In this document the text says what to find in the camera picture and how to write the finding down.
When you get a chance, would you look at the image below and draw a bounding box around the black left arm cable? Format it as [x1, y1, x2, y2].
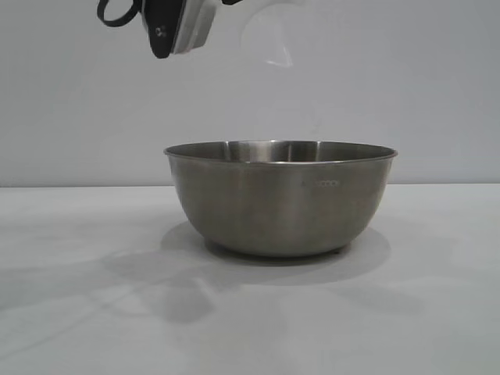
[96, 0, 138, 28]

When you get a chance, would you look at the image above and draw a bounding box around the clear plastic measuring cup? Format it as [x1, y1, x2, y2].
[241, 0, 295, 67]

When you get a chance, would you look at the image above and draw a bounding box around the stainless steel mixing bowl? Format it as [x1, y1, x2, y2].
[162, 139, 398, 258]

